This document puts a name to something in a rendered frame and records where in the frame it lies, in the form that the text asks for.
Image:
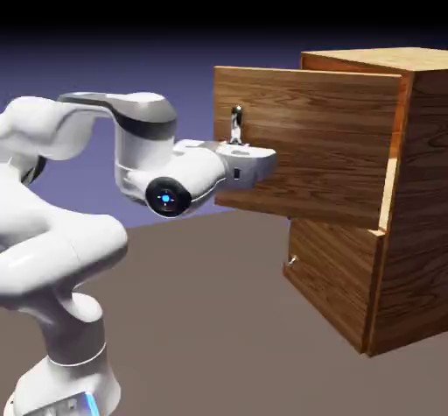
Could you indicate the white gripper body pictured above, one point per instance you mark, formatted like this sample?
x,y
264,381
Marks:
x,y
257,163

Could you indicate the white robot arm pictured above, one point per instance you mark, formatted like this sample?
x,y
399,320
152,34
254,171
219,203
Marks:
x,y
52,234

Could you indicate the wooden cabinet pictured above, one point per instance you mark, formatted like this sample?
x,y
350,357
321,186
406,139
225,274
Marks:
x,y
416,191

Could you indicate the large wooden cabinet door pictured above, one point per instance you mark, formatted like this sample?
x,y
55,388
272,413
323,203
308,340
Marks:
x,y
315,135

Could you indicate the small wooden cabinet door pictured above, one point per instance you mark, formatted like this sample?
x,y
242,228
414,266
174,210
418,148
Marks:
x,y
332,276

